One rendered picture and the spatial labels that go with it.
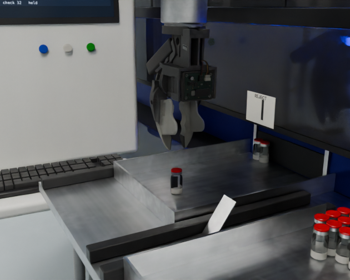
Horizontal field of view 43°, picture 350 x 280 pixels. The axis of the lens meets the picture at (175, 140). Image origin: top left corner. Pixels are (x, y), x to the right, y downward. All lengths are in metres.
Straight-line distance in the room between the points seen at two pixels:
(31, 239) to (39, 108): 1.47
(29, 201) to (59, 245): 1.47
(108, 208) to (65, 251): 1.64
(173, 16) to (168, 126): 0.18
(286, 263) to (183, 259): 0.14
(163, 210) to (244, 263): 0.16
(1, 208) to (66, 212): 0.27
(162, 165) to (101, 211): 0.23
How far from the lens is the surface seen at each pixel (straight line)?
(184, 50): 0.70
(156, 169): 0.93
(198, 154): 0.98
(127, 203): 0.79
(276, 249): 0.66
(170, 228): 0.66
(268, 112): 0.86
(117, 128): 1.25
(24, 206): 1.02
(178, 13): 0.71
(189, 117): 0.78
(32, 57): 1.17
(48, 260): 2.36
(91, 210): 0.77
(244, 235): 0.65
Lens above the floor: 1.21
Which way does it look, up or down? 17 degrees down
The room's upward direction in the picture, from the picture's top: straight up
